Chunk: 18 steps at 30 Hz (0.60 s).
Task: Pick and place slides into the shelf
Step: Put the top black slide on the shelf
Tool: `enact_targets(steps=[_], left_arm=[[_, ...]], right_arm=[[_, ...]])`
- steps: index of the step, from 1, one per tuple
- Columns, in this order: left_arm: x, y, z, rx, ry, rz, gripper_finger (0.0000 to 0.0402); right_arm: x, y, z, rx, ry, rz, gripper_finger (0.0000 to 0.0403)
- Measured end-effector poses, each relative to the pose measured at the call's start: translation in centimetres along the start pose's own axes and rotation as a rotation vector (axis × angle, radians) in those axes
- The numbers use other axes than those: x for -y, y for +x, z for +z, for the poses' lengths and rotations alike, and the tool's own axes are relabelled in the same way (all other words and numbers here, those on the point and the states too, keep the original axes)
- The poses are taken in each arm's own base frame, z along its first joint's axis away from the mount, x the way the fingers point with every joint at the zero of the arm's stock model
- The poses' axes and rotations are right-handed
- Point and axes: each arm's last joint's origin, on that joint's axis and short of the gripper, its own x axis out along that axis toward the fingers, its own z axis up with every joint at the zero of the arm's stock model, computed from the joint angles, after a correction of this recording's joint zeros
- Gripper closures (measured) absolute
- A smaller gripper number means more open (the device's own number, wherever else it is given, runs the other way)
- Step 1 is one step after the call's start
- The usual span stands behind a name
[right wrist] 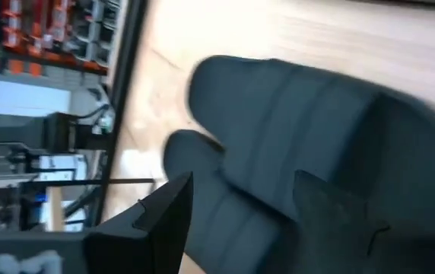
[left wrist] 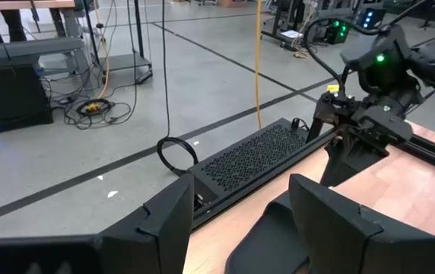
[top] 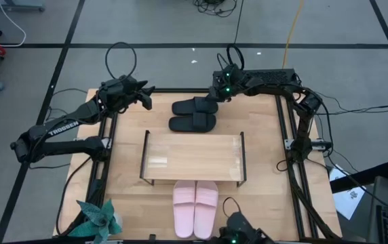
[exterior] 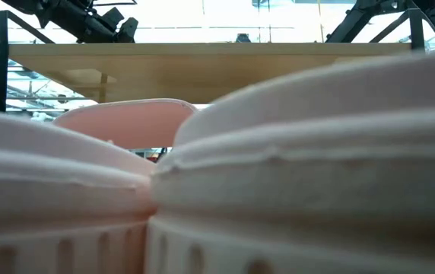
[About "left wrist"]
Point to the wooden table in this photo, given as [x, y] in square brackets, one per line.
[20, 4]

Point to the black perforated computer case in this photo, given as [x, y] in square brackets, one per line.
[251, 156]

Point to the grey bench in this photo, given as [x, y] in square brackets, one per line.
[27, 49]

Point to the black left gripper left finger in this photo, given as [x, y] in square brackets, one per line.
[156, 236]

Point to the yellow tag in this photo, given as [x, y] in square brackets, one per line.
[332, 88]

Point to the black slide sandal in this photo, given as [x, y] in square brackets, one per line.
[270, 236]

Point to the black computer tower blue lights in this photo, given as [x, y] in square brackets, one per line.
[8, 99]

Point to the black rolling stand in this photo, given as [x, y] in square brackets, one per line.
[126, 62]

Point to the black device with blue lights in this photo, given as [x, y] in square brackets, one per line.
[369, 17]

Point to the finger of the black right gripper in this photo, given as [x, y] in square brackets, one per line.
[348, 160]
[315, 131]

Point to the black equipment cart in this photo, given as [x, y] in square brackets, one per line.
[278, 23]

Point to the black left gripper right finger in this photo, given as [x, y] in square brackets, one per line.
[335, 236]

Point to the yellow power strip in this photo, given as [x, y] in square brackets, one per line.
[93, 107]

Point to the black device with green lights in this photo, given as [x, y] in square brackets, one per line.
[337, 32]

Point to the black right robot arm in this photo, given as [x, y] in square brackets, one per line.
[388, 72]

